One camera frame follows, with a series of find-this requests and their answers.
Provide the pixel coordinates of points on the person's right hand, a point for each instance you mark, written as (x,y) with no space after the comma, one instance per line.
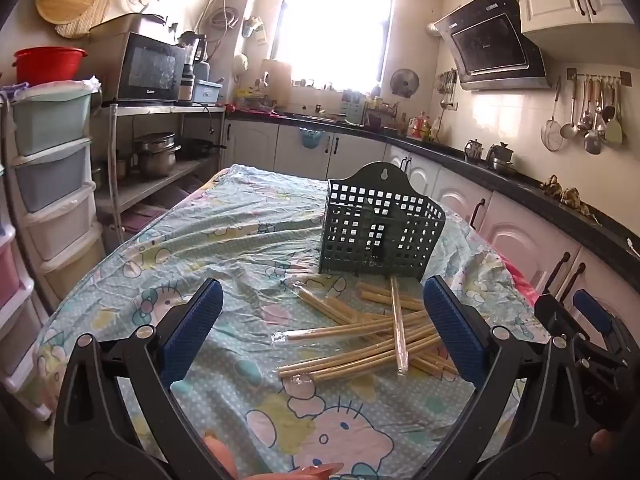
(603,444)

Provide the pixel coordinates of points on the green plastic utensil basket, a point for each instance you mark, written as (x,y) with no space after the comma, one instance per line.
(372,176)

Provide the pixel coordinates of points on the wall-mounted utensil cup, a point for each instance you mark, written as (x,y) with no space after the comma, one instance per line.
(252,27)

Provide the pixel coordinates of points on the person's left hand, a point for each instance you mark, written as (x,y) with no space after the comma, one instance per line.
(222,460)

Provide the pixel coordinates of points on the metal shelf rack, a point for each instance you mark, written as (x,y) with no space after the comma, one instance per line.
(165,109)

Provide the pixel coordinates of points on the pastel plastic drawer tower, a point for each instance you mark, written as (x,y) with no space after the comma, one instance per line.
(50,125)

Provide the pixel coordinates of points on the blue hanging basket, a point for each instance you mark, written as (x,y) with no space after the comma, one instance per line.
(311,140)

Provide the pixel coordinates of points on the group of bamboo chopsticks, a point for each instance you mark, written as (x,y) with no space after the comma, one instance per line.
(350,332)

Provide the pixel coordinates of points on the small steel kettle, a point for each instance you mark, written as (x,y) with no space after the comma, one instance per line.
(473,151)

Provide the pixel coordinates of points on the blender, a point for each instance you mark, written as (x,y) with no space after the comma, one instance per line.
(200,67)

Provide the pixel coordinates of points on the woven bamboo tray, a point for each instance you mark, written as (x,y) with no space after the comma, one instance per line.
(75,31)

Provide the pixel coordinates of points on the utensil hanging rail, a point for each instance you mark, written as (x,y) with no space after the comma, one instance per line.
(600,76)

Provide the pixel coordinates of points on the pink blanket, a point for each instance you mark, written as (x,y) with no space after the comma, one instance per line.
(520,285)

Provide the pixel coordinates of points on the white round hanging container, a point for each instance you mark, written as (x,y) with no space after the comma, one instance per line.
(241,64)

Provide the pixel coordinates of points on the small wall fan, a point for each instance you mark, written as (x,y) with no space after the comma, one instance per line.
(404,82)

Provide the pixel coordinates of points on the steel slotted spoon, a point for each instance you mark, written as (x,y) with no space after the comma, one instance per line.
(593,145)

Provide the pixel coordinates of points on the teal knife holder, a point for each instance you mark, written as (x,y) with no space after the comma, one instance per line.
(352,107)

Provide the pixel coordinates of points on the black kitchen countertop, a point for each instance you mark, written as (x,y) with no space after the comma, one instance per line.
(500,172)

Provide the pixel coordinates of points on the red cloth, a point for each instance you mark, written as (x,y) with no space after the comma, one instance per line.
(250,110)

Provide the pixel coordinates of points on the steel ladle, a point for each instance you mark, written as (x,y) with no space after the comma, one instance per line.
(569,131)

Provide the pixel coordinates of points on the window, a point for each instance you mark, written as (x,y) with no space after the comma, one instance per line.
(330,25)

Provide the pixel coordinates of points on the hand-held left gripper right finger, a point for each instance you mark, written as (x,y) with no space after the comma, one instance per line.
(455,335)

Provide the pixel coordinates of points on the large steel teapot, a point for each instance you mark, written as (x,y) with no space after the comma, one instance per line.
(500,157)

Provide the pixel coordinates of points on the white base cabinets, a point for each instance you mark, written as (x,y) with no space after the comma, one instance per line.
(515,225)

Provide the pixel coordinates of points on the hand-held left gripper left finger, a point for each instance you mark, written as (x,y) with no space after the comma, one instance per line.
(192,330)

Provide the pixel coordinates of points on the group of condiment bottles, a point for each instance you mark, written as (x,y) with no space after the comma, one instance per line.
(422,130)

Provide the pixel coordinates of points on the blue plastic crate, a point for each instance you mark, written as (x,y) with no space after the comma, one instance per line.
(206,92)

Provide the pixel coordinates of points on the ginger root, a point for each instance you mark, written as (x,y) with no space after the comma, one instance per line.
(570,195)

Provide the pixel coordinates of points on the black microwave oven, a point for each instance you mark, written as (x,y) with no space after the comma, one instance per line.
(150,67)

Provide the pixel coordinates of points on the black frying pan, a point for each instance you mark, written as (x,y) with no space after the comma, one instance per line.
(197,149)

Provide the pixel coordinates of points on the wooden cutting board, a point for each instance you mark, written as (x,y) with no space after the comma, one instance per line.
(277,82)

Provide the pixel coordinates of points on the cartoon cat printed blanket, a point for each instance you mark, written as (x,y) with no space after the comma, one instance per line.
(225,240)

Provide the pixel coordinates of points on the purple plastic box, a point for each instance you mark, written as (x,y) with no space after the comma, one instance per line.
(142,221)

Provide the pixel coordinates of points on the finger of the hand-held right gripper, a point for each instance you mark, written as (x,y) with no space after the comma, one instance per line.
(552,310)
(592,307)

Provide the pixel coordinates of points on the black range hood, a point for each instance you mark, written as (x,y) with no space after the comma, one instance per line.
(490,45)

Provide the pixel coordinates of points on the hanging kitchen utensils set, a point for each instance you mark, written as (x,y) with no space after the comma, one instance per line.
(447,85)

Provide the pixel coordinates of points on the stacked steel pots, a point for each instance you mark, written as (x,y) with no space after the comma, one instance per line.
(155,157)

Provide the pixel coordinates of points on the red plastic basin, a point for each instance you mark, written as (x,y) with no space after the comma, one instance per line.
(50,65)

